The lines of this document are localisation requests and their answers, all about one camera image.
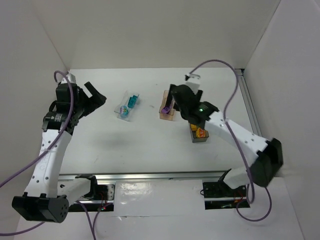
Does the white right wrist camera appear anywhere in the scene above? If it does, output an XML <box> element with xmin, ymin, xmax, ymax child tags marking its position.
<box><xmin>184</xmin><ymin>73</ymin><xmax>201</xmax><ymax>94</ymax></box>

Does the purple small lego brick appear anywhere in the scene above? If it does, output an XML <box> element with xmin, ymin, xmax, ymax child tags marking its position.
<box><xmin>160</xmin><ymin>106</ymin><xmax>172</xmax><ymax>115</ymax></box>

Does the aluminium rail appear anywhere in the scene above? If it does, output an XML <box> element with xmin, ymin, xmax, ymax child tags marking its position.
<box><xmin>234</xmin><ymin>67</ymin><xmax>276</xmax><ymax>178</ymax></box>
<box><xmin>58</xmin><ymin>171</ymin><xmax>224</xmax><ymax>184</ymax></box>

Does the aluminium rail front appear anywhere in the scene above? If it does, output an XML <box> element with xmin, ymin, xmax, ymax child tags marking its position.
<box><xmin>58</xmin><ymin>171</ymin><xmax>224</xmax><ymax>184</ymax></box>

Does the aluminium rail right side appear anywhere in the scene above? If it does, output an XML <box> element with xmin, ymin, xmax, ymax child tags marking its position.
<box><xmin>234</xmin><ymin>67</ymin><xmax>276</xmax><ymax>178</ymax></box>

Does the dark grey container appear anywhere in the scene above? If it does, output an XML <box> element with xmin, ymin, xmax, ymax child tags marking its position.
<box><xmin>189</xmin><ymin>124</ymin><xmax>209</xmax><ymax>143</ymax></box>

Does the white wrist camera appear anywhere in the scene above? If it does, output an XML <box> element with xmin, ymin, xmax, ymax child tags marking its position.
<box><xmin>60</xmin><ymin>73</ymin><xmax>77</xmax><ymax>84</ymax></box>
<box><xmin>184</xmin><ymin>73</ymin><xmax>201</xmax><ymax>94</ymax></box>

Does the tan translucent container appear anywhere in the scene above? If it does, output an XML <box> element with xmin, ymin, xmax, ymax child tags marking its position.
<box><xmin>158</xmin><ymin>90</ymin><xmax>176</xmax><ymax>121</ymax></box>

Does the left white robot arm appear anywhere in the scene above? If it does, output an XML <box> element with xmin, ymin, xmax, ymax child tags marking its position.
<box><xmin>11</xmin><ymin>82</ymin><xmax>107</xmax><ymax>223</ymax></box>

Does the yellow lego brick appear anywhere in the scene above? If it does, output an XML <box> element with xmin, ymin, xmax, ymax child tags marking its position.
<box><xmin>190</xmin><ymin>124</ymin><xmax>198</xmax><ymax>132</ymax></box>

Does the teal frog flower lego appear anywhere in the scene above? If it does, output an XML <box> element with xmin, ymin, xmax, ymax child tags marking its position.
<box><xmin>119</xmin><ymin>105</ymin><xmax>129</xmax><ymax>118</ymax></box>

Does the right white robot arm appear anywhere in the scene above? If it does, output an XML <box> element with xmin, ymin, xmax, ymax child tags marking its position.
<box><xmin>169</xmin><ymin>84</ymin><xmax>284</xmax><ymax>189</ymax></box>

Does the clear plastic container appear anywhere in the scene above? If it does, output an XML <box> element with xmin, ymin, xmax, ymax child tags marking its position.
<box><xmin>114</xmin><ymin>90</ymin><xmax>140</xmax><ymax>122</ymax></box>

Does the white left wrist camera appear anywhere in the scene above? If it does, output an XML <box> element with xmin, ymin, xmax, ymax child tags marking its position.
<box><xmin>60</xmin><ymin>73</ymin><xmax>77</xmax><ymax>84</ymax></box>

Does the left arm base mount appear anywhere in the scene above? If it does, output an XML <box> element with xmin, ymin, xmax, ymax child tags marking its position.
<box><xmin>78</xmin><ymin>184</ymin><xmax>116</xmax><ymax>212</ymax></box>

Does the yellow rounded lego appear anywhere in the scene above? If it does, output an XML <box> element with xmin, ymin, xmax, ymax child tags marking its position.
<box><xmin>195</xmin><ymin>127</ymin><xmax>206</xmax><ymax>138</ymax></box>

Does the teal lego brick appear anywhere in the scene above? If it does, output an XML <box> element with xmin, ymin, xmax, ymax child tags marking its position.
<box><xmin>127</xmin><ymin>95</ymin><xmax>139</xmax><ymax>109</ymax></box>

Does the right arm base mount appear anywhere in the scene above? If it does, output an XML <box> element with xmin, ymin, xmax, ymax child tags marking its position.
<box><xmin>199</xmin><ymin>181</ymin><xmax>250</xmax><ymax>210</ymax></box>

